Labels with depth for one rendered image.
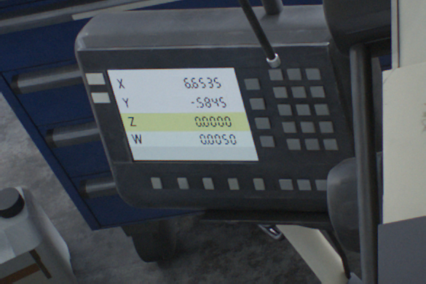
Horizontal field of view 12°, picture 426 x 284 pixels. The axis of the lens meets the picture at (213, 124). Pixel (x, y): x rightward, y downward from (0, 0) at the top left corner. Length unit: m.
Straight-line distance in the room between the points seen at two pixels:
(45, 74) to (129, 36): 1.14
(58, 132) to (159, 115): 1.23
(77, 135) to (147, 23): 1.24
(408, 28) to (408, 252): 0.20
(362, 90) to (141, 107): 0.93
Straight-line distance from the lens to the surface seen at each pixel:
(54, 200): 4.06
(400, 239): 1.16
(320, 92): 2.18
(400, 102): 1.25
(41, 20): 3.30
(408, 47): 1.30
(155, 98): 2.28
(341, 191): 1.44
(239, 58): 2.20
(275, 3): 2.21
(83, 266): 3.92
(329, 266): 2.45
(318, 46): 2.16
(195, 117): 2.27
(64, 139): 3.51
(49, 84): 3.41
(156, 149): 2.32
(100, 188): 3.60
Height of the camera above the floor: 2.76
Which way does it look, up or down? 43 degrees down
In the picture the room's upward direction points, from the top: 29 degrees counter-clockwise
